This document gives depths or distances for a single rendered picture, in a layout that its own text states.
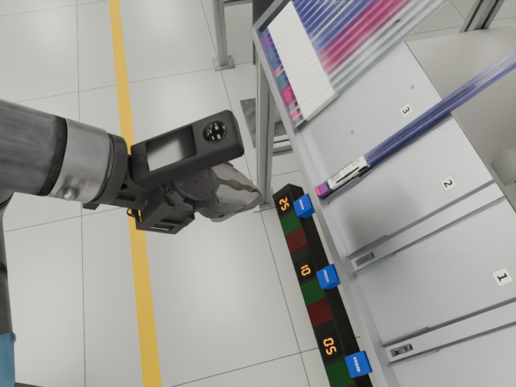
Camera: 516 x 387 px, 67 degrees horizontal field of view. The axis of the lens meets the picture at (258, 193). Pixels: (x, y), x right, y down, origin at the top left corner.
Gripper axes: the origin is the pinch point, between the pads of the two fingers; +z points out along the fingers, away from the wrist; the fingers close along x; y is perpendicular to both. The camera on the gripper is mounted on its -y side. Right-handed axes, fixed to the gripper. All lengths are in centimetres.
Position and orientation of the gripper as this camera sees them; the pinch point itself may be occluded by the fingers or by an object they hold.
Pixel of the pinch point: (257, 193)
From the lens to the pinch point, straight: 51.1
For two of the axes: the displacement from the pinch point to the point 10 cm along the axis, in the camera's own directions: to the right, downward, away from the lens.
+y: -6.5, 5.1, 5.6
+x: 2.4, 8.4, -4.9
